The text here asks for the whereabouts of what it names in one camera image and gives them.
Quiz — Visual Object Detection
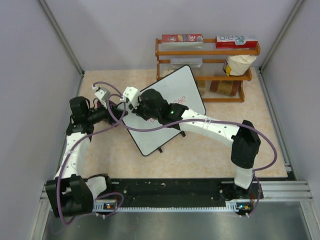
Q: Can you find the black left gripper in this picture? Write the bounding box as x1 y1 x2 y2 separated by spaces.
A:
86 100 128 125

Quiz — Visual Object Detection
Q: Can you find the black-framed whiteboard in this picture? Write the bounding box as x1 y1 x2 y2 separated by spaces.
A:
122 65 206 157

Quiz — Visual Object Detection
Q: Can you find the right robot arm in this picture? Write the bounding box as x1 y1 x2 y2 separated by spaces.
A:
123 87 261 198

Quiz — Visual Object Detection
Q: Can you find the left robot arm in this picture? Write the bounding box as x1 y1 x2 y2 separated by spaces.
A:
45 96 128 218

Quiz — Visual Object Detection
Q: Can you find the beige cleaning cloth pack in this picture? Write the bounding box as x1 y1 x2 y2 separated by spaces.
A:
196 80 207 96

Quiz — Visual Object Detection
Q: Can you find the clear plastic box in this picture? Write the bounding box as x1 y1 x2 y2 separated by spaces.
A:
170 57 203 69

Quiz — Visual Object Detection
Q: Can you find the orange wooden shelf rack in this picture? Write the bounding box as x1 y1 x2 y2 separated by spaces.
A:
155 38 261 103

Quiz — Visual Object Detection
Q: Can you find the red foil wrap box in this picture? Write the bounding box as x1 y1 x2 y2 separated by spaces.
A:
161 34 204 44

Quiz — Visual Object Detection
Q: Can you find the white paper bag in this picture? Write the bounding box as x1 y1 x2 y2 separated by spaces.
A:
222 54 257 76

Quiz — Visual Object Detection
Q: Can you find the red white toothpaste box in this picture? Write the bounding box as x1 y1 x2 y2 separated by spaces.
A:
215 35 258 49

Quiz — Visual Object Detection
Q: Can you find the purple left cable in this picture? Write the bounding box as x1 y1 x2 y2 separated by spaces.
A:
56 81 126 227

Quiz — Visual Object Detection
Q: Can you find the purple cable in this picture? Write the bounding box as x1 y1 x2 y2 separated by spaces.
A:
106 92 278 217
56 81 126 227

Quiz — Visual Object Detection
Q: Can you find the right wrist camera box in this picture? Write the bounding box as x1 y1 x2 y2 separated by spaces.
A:
120 86 141 109

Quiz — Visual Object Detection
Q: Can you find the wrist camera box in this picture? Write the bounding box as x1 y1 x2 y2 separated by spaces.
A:
120 86 141 109
92 86 111 103

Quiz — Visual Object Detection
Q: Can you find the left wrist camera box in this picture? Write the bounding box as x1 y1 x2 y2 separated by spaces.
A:
92 86 111 103

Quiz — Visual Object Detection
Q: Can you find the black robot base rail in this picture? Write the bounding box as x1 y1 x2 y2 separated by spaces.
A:
99 178 261 200

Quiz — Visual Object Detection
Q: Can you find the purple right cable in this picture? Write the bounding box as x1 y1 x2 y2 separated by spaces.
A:
106 92 278 217

